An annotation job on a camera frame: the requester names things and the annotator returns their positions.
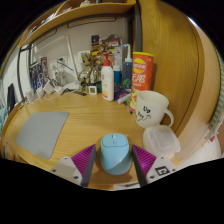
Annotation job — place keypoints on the white red-capped lotion bottle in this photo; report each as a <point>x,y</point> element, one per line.
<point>107,81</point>

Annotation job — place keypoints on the blue spray bottle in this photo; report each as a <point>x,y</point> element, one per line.
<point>127,71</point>

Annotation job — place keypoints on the white mug with face print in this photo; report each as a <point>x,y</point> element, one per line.
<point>150,110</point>

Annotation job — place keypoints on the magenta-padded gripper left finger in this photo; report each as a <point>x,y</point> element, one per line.
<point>83,161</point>

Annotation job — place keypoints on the small white desk clock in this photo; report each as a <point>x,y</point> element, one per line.
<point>92,90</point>

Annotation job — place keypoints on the white desk lamp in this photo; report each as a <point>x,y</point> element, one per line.
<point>69,50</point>

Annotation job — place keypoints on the grey mouse pad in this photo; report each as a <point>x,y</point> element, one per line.
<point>41,131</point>

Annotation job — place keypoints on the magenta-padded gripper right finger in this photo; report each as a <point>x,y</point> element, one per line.
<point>145,160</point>

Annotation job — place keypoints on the small blue box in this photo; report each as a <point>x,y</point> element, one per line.
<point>121,93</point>

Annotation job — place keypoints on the clear plastic lidded container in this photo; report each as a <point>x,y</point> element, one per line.
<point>161,140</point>

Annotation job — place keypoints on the colourful wall poster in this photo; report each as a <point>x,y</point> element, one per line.
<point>106,41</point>

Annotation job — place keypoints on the brown tree-like figurine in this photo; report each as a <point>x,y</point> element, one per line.
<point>86,70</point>

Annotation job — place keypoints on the wooden shelf unit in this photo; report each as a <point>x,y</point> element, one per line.
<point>83,11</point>

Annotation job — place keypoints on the blue robot model kit box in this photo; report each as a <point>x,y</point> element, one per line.
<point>38,71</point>

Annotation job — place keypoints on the light blue computer mouse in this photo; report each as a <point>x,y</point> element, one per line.
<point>115,153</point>

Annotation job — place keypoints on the white charger block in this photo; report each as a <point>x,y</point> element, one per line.
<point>48,87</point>

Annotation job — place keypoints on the black bag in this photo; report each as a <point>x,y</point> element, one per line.
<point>11,98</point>

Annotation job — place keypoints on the red chip can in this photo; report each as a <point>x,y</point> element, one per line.
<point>142,75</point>

